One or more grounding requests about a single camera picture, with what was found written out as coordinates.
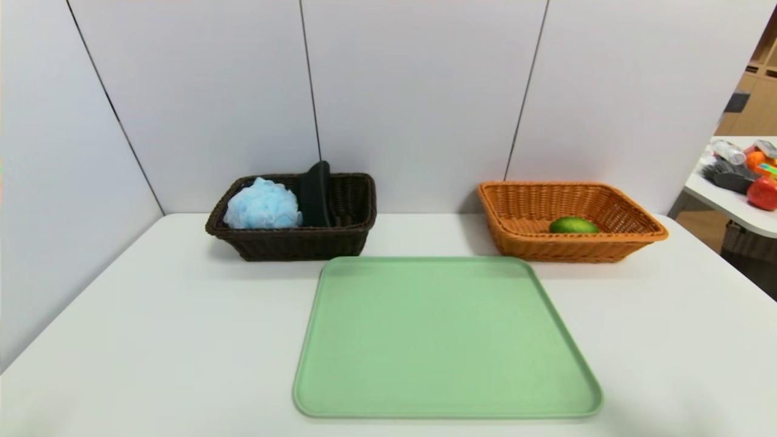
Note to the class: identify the black glasses case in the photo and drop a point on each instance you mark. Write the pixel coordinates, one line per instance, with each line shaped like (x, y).
(315, 194)

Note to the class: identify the blue mesh bath loofah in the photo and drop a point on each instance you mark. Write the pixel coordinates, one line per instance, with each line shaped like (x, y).
(262, 205)

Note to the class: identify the green lime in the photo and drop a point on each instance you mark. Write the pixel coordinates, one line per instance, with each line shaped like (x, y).
(573, 225)

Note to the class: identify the dark brown wicker basket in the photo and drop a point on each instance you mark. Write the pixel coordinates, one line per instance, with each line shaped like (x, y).
(291, 246)

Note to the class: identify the orange wicker basket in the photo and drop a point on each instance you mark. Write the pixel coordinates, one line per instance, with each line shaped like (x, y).
(564, 249)

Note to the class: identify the dark woven storage basket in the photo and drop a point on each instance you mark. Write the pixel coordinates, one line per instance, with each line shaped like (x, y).
(749, 243)

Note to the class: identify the light green plastic tray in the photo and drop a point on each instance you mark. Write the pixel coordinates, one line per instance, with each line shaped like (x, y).
(443, 340)

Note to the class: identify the black bristle brush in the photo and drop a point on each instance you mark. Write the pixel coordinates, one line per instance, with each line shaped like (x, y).
(728, 176)

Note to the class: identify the silver can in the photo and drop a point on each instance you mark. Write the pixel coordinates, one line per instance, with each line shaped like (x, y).
(728, 152)

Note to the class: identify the grey box on shelf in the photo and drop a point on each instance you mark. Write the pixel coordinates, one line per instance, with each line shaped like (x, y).
(737, 101)

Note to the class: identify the small orange fruit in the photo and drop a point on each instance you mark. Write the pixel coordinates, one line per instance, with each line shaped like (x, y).
(754, 160)

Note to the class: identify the red round fruit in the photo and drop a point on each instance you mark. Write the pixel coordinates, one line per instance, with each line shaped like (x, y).
(763, 194)

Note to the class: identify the colourful small package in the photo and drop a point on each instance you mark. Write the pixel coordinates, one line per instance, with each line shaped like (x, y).
(767, 170)

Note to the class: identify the grey flat packet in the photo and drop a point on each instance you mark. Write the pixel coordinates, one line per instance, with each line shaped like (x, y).
(767, 148)

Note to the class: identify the wooden shelf cabinet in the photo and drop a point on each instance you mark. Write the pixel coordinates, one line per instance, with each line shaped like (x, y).
(759, 103)

